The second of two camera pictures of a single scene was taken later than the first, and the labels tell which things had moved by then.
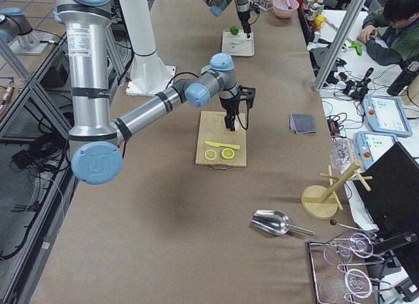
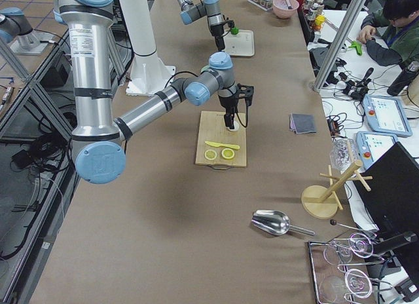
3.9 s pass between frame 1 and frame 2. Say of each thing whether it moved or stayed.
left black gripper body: moved
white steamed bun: stayed
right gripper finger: stayed
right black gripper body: stayed
